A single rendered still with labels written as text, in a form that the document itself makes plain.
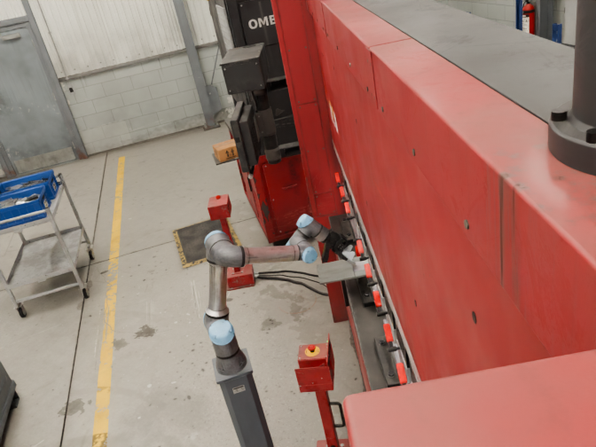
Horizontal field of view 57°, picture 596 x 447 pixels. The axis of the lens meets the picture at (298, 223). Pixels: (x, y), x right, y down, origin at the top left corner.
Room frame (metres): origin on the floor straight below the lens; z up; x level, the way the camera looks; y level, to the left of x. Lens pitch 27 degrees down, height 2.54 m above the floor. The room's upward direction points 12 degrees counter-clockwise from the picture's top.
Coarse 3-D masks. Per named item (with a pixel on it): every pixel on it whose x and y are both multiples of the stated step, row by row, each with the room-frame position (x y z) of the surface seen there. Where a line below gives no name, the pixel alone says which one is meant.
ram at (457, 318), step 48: (336, 96) 2.45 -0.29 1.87; (336, 144) 2.94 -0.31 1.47; (384, 144) 1.27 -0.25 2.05; (384, 192) 1.37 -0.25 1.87; (432, 192) 0.83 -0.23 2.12; (384, 240) 1.50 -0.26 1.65; (432, 240) 0.86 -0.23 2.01; (384, 288) 1.67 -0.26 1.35; (432, 288) 0.89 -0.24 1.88; (480, 288) 0.61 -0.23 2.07; (432, 336) 0.93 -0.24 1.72; (480, 336) 0.61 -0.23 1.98; (528, 336) 0.46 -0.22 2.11
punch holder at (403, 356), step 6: (396, 324) 1.46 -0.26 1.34; (396, 330) 1.47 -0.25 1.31; (396, 342) 1.48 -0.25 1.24; (402, 342) 1.38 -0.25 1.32; (402, 348) 1.39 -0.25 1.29; (402, 354) 1.41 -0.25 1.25; (402, 360) 1.41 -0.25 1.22; (408, 360) 1.34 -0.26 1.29; (408, 366) 1.34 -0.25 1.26; (408, 372) 1.34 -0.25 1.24; (408, 378) 1.34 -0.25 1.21
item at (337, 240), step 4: (332, 228) 2.40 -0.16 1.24; (332, 232) 2.37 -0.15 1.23; (336, 232) 2.38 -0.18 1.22; (340, 232) 2.42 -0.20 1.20; (328, 236) 2.36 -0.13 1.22; (332, 236) 2.37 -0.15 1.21; (336, 236) 2.37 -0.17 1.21; (340, 236) 2.37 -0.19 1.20; (344, 236) 2.42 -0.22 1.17; (324, 240) 2.35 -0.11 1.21; (328, 240) 2.37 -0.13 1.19; (332, 240) 2.37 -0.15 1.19; (336, 240) 2.37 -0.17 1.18; (340, 240) 2.35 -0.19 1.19; (344, 240) 2.39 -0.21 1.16; (332, 244) 2.37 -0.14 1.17; (336, 244) 2.35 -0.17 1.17; (340, 244) 2.35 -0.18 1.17; (344, 244) 2.36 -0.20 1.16; (348, 244) 2.35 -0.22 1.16; (332, 248) 2.36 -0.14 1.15; (336, 248) 2.35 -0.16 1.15; (340, 248) 2.36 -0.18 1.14; (344, 248) 2.36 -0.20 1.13
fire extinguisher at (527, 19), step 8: (528, 0) 7.14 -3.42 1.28; (536, 0) 7.14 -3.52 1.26; (528, 8) 7.10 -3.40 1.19; (536, 8) 7.12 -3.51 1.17; (528, 16) 7.09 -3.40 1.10; (536, 16) 7.12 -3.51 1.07; (528, 24) 7.09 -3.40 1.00; (536, 24) 7.12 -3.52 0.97; (528, 32) 7.09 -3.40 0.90; (536, 32) 7.12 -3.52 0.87
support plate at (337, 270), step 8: (360, 256) 2.47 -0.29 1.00; (320, 264) 2.47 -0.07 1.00; (328, 264) 2.46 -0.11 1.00; (336, 264) 2.44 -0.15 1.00; (344, 264) 2.43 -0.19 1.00; (320, 272) 2.40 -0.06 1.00; (328, 272) 2.38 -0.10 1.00; (336, 272) 2.37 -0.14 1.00; (344, 272) 2.35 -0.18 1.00; (352, 272) 2.34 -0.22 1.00; (360, 272) 2.32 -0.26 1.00; (320, 280) 2.33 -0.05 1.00; (328, 280) 2.31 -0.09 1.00; (336, 280) 2.30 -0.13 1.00
